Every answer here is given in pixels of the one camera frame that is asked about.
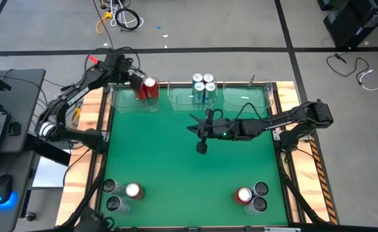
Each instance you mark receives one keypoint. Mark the white sheet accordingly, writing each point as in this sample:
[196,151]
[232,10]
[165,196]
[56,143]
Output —
[48,175]

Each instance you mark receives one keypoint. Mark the red cola can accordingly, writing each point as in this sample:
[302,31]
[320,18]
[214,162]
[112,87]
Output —
[133,190]
[152,88]
[244,195]
[141,95]

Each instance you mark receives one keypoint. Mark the large black equipment case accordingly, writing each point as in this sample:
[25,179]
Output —
[346,29]

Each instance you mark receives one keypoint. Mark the clear plastic bin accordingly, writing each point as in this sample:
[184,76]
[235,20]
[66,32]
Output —
[243,100]
[182,104]
[124,104]

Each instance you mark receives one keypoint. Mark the grey metal clamp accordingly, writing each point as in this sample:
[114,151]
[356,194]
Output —
[251,80]

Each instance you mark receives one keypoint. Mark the black desk foot bar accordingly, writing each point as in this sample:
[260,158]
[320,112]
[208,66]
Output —
[51,154]

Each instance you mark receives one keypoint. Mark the silver can black lid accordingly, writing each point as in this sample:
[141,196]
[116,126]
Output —
[259,204]
[114,204]
[260,189]
[109,186]

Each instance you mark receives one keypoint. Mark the black clip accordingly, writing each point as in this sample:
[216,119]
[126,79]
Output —
[66,87]

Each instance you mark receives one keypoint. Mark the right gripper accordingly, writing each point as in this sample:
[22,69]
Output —
[221,129]

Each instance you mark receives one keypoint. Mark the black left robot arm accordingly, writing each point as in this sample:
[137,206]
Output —
[76,96]

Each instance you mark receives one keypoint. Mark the black computer mouse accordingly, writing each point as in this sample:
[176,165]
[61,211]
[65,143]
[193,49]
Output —
[2,190]

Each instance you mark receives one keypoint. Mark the black caster wheel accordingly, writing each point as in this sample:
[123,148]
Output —
[31,216]

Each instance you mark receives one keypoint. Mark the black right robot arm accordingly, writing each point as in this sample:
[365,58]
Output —
[282,120]

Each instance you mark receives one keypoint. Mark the small black box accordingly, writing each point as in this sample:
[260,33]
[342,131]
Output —
[14,129]

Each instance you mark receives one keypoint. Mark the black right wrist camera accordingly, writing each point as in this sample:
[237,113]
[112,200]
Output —
[202,148]

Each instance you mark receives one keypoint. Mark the yellow black hazard tape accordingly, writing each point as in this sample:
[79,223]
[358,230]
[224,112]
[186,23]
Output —
[322,180]

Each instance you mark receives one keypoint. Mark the black metal table frame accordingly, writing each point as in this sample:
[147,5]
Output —
[286,193]

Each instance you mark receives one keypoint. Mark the green table mat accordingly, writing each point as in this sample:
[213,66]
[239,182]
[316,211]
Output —
[208,212]

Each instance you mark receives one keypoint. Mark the grey metal bracket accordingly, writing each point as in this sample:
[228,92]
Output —
[282,229]

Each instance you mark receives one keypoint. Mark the blue silver slim can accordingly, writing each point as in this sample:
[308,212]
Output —
[210,91]
[197,77]
[199,91]
[208,77]

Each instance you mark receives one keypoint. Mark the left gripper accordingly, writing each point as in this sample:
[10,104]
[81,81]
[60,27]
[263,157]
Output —
[119,66]

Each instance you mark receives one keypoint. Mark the dark grey desk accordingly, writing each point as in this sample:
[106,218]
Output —
[21,96]

